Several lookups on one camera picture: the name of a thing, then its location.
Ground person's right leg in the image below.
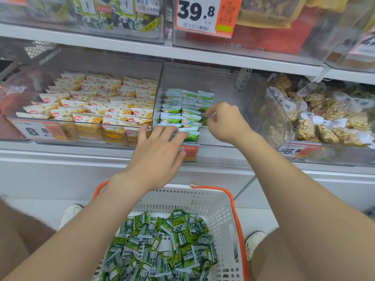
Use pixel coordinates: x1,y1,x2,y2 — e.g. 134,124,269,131
250,212,375,281

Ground rows of green snack packets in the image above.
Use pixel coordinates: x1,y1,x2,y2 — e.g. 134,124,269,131
153,88,215,144

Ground white shelf board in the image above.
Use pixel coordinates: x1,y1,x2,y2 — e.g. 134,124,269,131
0,23,375,85

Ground person's left white shoe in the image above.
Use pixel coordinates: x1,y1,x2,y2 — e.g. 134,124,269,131
58,204,84,231

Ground person's right forearm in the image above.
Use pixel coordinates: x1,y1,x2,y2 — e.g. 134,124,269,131
234,130,375,281

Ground white shopping basket orange handle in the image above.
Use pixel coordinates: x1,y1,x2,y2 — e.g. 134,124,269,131
91,181,249,281

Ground person's left hand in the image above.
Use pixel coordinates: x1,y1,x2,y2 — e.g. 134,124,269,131
113,124,190,193

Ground dark red snack bag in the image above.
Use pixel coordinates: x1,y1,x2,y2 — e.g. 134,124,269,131
0,67,57,141

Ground row of green white packs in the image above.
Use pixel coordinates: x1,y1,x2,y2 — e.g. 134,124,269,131
18,0,162,33

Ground yellow bag of nuts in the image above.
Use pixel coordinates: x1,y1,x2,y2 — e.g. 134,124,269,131
236,0,309,29

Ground rows of yellow snack packets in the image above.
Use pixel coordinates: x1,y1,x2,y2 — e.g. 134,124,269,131
16,71,159,147

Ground small white orange price tag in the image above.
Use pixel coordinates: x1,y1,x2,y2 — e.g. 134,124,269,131
179,143,200,162
9,118,68,141
278,141,322,159
349,26,375,57

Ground person's white shoe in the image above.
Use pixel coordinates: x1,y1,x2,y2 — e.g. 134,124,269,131
58,204,84,231
245,231,267,261

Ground pile of clear nut bags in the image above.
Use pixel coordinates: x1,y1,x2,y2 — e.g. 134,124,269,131
262,74,375,148

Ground grey wire shelf divider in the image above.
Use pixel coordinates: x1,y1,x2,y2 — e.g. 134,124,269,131
0,39,60,82

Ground person's left leg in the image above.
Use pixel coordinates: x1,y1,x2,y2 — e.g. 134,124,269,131
0,199,57,281

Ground clear plastic shelf bin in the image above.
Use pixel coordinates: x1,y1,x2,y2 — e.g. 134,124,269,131
243,70,375,168
0,38,163,149
152,62,293,168
0,0,167,45
172,0,356,67

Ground person's right hand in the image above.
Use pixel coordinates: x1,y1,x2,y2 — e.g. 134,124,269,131
204,102,253,145

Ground green snack packet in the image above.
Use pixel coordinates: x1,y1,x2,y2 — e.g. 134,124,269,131
201,112,218,126

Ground person's right white shoe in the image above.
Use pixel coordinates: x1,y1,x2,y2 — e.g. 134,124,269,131
245,231,267,261

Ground large white orange price tag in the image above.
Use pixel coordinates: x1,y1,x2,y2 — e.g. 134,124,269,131
176,0,244,39

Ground person's left forearm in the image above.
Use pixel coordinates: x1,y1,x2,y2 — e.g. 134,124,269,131
0,172,153,281

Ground white shelf base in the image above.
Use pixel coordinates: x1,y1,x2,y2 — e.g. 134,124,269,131
0,140,375,212

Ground pile of green packets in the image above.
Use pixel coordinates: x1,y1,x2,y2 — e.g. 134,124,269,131
100,209,219,281

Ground person's leg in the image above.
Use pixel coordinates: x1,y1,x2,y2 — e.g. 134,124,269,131
250,212,375,281
0,199,57,281

